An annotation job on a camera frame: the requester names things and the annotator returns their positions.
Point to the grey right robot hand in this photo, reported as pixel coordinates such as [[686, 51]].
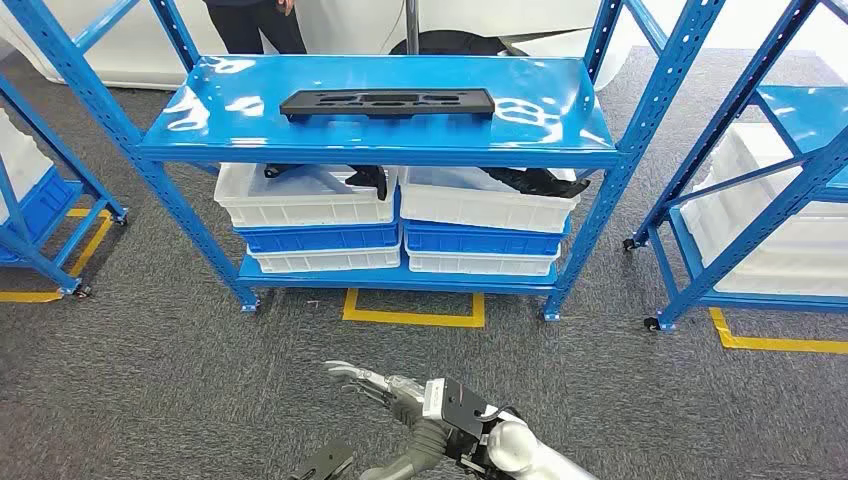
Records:
[[397, 397]]

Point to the person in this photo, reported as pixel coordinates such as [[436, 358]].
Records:
[[245, 26]]

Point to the white car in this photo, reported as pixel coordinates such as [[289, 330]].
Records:
[[344, 26]]

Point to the silver metal pole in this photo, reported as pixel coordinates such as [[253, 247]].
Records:
[[412, 26]]

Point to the black plastic plate holder part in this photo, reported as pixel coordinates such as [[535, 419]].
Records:
[[305, 106]]

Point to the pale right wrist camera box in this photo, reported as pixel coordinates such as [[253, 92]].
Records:
[[457, 407]]

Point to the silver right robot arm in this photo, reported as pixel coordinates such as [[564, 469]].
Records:
[[517, 450]]

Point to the black plastic car part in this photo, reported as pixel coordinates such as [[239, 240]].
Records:
[[371, 177], [530, 182]]

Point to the person's hand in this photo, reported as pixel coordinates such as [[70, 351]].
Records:
[[286, 5]]

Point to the blue metal shelf rack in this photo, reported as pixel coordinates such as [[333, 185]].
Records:
[[729, 106], [66, 152], [232, 132]]

